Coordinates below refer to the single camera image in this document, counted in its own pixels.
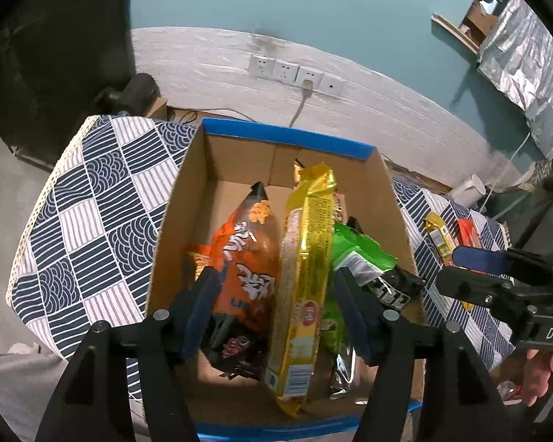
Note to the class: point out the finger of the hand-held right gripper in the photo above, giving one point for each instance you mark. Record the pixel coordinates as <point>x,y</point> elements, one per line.
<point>470,285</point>
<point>481,260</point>

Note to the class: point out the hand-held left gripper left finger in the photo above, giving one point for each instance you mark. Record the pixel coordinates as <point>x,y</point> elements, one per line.
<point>202,306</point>

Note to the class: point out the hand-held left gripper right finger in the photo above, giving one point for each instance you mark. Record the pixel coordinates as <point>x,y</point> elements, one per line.
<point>355,315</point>

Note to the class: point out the small orange snack packet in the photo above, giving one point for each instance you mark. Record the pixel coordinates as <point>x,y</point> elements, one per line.
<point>198,258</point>

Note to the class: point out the black packet with red print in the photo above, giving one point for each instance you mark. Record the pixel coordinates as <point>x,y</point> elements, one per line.
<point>235,345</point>

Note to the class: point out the large orange chip bag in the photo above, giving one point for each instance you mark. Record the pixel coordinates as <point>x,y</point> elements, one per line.
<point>249,276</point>

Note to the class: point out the long yellow biscuit packet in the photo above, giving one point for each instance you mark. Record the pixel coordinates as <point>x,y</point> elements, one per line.
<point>299,285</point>

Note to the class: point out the silver foil snack packet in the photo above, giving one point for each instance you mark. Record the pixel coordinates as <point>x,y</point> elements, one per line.
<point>341,377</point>

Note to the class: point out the green snack bag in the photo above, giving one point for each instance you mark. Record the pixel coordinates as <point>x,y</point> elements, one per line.
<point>350,244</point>

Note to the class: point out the blue cardboard box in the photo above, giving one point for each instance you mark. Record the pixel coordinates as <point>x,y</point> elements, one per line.
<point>230,161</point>

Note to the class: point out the person's right hand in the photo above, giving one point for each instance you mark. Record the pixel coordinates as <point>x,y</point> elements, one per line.
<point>534,375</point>

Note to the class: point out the red snack packet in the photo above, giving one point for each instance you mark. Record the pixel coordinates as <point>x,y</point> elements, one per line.
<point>467,232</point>

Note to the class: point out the small yellow snack packet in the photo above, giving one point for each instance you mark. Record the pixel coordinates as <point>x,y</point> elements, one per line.
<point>438,235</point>

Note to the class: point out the white cup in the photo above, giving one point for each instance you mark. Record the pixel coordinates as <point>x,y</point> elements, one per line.
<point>470,191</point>

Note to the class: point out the navy white patterned tablecloth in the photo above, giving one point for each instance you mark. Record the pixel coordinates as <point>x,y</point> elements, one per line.
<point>96,221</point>

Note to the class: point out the silver foil sheet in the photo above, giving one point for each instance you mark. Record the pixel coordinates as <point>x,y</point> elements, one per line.
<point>520,55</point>

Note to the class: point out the white wall socket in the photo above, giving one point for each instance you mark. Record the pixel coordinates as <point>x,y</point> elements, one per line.
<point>285,72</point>
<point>261,66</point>
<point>314,76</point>
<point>332,85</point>

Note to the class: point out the wooden frame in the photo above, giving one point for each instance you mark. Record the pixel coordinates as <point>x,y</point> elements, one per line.
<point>456,32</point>

